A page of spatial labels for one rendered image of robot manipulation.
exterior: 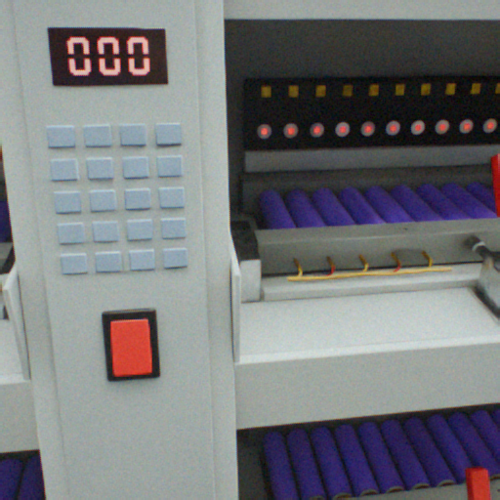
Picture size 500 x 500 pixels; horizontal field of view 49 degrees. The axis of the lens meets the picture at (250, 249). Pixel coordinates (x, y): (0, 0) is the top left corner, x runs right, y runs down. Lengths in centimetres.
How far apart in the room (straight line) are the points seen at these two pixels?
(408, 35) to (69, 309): 35
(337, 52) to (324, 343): 26
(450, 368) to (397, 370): 3
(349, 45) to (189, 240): 27
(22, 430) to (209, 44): 20
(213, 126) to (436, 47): 29
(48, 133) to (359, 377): 19
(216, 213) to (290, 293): 9
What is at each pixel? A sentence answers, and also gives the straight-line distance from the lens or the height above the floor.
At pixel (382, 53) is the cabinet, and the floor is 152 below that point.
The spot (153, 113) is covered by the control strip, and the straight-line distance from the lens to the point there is 24.
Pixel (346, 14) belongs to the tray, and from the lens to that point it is 27.
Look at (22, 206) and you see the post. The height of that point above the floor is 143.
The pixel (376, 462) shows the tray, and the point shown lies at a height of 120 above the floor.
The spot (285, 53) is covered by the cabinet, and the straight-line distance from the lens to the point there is 45.
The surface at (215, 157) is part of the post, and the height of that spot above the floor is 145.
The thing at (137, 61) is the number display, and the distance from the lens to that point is 24.
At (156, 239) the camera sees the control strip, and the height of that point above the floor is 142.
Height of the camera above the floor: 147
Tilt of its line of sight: 14 degrees down
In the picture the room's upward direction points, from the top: 1 degrees counter-clockwise
